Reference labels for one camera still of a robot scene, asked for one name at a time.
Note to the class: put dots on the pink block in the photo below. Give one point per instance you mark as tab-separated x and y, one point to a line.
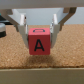
40	42

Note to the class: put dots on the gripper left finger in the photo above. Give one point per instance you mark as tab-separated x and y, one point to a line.
20	24

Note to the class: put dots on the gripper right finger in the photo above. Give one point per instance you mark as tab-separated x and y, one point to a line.
56	22

